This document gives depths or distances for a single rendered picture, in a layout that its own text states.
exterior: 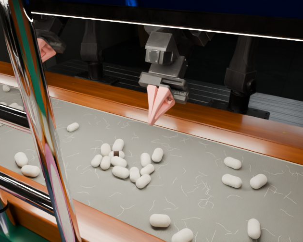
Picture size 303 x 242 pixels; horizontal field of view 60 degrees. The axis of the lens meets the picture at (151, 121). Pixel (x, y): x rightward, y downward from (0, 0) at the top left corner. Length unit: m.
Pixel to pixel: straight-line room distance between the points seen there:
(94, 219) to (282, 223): 0.30
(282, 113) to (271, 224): 0.55
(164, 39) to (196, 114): 0.25
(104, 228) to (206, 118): 0.38
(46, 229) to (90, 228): 0.08
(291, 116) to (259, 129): 0.32
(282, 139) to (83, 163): 0.43
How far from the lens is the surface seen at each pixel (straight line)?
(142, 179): 0.49
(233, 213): 0.48
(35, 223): 0.48
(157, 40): 0.51
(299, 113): 1.01
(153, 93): 0.54
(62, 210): 0.33
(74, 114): 0.76
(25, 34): 0.23
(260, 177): 0.53
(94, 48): 1.08
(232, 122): 0.67
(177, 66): 0.55
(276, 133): 0.67
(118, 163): 0.53
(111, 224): 0.42
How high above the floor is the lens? 1.10
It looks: 31 degrees down
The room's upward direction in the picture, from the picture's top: straight up
